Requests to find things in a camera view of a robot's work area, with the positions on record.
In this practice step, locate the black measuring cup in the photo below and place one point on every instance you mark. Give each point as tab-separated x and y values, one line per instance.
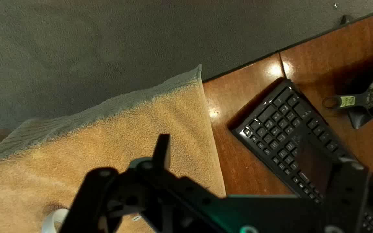
358	101

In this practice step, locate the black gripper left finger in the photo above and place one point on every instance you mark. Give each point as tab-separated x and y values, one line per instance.
108	195

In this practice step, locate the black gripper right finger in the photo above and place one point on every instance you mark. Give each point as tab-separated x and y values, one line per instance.
349	198

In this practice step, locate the tan terry towel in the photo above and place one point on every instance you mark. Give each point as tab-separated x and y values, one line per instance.
108	130

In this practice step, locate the black computer keyboard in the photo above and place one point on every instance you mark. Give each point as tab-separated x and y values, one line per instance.
281	130

